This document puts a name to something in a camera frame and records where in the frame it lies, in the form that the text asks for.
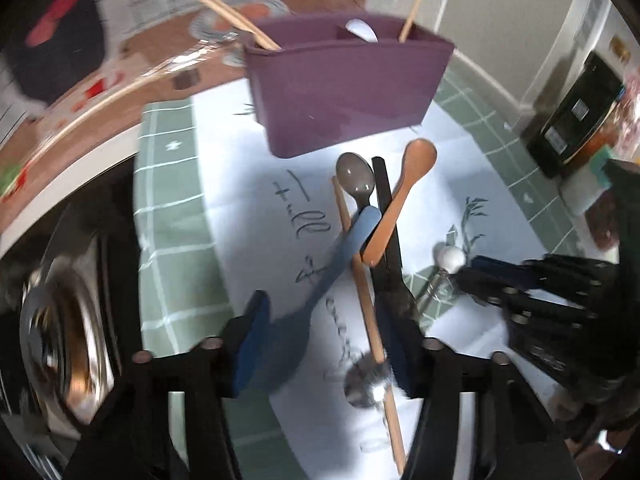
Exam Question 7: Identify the grey plastic spoon black handle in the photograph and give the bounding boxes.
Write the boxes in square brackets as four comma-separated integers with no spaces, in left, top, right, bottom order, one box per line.
[335,152,418,318]

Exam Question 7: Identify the blue plastic spoon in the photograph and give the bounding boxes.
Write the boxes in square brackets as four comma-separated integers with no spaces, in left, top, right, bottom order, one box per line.
[254,206,382,393]

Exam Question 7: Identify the wooden chopstick four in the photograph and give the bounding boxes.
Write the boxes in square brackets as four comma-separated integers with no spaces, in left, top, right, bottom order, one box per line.
[332,177,407,476]

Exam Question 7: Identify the brown wooden spoon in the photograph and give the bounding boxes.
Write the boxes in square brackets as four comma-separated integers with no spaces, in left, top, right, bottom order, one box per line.
[361,138,437,268]

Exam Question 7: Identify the wooden chopstick two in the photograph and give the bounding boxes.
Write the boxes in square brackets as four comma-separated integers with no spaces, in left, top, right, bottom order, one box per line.
[398,0,422,44]

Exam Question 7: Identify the wooden chopstick one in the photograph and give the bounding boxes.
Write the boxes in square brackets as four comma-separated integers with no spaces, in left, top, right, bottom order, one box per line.
[196,0,280,51]

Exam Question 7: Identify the green white table mat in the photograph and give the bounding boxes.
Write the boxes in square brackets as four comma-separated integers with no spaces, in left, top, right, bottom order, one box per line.
[134,74,582,479]

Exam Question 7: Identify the gas stove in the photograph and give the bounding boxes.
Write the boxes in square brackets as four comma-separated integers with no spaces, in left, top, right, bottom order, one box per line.
[1,159,142,479]

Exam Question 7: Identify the purple utensil holder box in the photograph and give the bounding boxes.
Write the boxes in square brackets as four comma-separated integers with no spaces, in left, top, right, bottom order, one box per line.
[241,11,454,158]

